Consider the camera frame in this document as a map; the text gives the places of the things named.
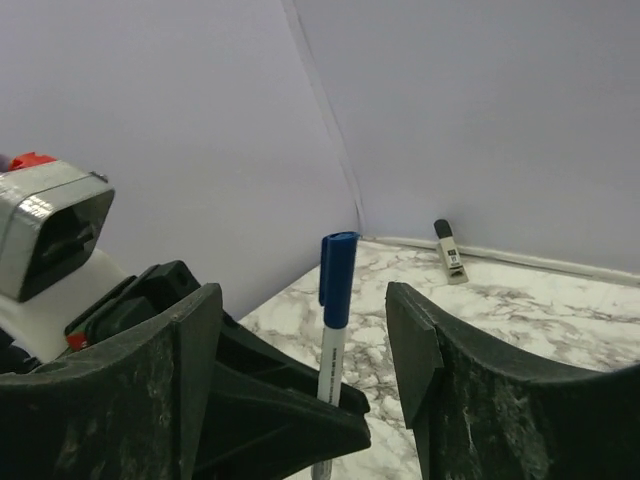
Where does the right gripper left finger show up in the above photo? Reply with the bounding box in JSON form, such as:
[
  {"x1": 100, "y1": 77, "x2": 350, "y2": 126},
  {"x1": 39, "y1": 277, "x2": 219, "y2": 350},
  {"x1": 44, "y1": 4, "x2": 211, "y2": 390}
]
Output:
[{"x1": 1, "y1": 284, "x2": 222, "y2": 479}]

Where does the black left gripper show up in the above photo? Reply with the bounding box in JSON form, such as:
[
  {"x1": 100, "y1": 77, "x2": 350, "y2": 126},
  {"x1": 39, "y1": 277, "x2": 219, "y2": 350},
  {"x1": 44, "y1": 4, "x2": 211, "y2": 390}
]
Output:
[{"x1": 1, "y1": 260, "x2": 200, "y2": 374}]

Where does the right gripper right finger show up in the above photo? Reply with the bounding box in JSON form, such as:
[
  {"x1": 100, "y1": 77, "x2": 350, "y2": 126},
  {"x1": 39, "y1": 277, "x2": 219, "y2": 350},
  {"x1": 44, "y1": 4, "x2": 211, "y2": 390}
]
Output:
[{"x1": 386, "y1": 282, "x2": 639, "y2": 479}]

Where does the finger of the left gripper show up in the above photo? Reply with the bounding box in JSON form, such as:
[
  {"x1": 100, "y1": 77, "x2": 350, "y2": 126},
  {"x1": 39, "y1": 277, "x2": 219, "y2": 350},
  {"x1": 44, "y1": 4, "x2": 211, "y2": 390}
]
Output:
[{"x1": 194, "y1": 315, "x2": 371, "y2": 475}]

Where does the blue marker pen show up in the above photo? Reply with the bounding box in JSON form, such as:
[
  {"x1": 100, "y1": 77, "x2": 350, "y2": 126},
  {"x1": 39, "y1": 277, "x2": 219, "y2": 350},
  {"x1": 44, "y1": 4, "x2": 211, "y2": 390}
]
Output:
[{"x1": 312, "y1": 322, "x2": 347, "y2": 480}]

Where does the blue pen cap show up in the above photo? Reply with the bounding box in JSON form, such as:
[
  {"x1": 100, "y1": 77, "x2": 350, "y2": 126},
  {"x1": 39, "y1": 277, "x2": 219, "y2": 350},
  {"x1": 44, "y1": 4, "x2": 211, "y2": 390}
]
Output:
[{"x1": 319, "y1": 231, "x2": 359, "y2": 329}]

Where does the grey black stapler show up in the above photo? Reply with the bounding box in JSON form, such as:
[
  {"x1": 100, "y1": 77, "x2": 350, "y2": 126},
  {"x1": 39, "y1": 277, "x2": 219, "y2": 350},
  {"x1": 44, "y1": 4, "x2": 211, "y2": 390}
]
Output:
[{"x1": 434, "y1": 219, "x2": 468, "y2": 285}]

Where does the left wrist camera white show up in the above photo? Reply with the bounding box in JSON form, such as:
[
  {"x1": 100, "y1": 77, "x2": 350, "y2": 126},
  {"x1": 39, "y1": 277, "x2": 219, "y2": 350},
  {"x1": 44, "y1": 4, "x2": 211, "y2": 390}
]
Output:
[{"x1": 1, "y1": 152, "x2": 127, "y2": 372}]

